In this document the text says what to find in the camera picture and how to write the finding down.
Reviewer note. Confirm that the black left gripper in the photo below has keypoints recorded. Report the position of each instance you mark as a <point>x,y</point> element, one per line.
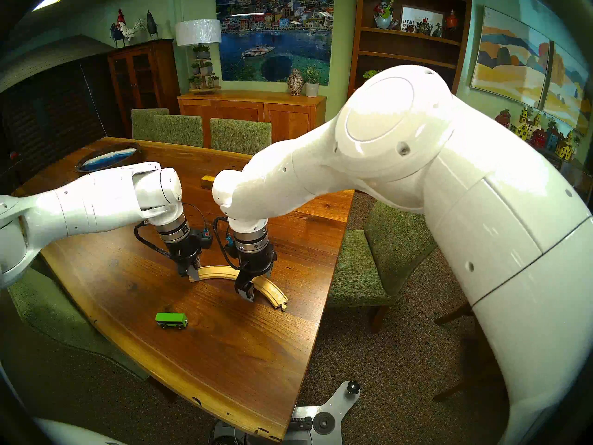
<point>185,249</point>

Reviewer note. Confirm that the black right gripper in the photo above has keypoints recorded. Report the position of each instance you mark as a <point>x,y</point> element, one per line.
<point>257,263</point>

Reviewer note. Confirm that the curved wooden track piece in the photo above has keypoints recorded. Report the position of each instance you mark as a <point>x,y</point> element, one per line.
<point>217,270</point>
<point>273,295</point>

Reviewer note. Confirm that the green toy bus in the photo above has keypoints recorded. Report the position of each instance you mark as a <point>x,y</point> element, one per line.
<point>171,320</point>

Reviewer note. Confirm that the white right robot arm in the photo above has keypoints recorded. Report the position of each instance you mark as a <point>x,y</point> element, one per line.
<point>417,170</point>

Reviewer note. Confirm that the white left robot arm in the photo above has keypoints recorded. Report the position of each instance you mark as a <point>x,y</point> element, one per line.
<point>92,203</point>

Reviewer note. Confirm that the wooden box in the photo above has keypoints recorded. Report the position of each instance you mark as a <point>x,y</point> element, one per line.
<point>208,181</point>

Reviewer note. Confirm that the green upholstered chair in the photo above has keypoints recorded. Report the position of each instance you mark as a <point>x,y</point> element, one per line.
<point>51,319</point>
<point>241,136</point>
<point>370,263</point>
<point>146,122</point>
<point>180,131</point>

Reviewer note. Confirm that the oval tray blue inlay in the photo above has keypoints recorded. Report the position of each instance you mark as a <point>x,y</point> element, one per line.
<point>109,157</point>

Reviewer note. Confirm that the black knob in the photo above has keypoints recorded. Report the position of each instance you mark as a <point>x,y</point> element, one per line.
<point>353,386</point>

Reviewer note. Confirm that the black round disc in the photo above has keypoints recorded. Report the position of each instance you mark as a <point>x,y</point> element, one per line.
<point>323,422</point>

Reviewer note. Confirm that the wooden sideboard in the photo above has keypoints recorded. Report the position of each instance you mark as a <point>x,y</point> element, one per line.
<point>241,110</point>

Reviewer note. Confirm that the tiered wooden plant stand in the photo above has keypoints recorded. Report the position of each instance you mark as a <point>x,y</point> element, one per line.
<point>204,91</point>

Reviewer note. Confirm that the dark wooden glass-door cabinet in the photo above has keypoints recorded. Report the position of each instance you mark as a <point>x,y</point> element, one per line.
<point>141,78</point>

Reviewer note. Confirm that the dark slatted window blind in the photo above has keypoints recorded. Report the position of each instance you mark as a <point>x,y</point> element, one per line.
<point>46,124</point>

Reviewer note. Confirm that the dark wooden chair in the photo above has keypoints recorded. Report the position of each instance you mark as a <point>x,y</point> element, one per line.
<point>454,316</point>

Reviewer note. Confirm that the plant in white pot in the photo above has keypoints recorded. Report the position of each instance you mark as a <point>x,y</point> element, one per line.
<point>311,88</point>

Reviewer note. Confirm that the patterned ceramic vase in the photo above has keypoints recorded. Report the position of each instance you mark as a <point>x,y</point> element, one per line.
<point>295,82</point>

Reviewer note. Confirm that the white drum lampshade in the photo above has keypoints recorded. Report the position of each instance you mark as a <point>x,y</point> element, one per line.
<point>198,31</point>

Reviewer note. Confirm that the harbour town painting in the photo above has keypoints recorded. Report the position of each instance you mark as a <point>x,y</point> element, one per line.
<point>273,45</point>

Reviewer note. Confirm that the blue rooster figurine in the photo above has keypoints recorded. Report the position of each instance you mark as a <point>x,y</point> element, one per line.
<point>116,35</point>

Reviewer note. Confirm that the white rooster figurine red comb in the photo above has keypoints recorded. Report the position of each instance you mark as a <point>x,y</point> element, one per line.
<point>129,29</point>

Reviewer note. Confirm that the dark grey rooster figurine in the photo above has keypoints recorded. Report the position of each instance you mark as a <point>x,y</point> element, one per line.
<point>152,24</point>

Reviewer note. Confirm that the succulents in wooden planter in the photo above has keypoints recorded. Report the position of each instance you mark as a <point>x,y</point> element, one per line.
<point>369,74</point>

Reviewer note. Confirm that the dark wooden bookshelf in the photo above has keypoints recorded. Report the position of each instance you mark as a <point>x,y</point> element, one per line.
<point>407,54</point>

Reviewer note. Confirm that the ceiling light panel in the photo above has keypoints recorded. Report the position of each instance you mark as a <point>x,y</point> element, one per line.
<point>48,2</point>

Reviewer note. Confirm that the red house figurine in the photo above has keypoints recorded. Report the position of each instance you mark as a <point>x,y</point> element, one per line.
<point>503,118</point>
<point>539,138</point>

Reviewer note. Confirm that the colourful bird figurine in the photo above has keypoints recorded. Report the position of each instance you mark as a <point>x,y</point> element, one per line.
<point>384,13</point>

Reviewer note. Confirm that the yellow house figurine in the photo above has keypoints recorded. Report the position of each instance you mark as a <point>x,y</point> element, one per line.
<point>523,129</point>

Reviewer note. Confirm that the framed text sign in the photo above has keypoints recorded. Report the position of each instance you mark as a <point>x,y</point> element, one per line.
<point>421,20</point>

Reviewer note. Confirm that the red ornament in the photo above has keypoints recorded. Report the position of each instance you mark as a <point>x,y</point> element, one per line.
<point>451,20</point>

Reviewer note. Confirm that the wide landscape painting panel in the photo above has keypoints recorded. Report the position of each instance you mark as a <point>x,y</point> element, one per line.
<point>509,54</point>

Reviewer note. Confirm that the narrow landscape painting panel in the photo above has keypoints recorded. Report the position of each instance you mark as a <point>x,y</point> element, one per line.
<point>565,87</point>

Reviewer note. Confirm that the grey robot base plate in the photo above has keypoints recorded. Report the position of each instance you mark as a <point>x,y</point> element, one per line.
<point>319,407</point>

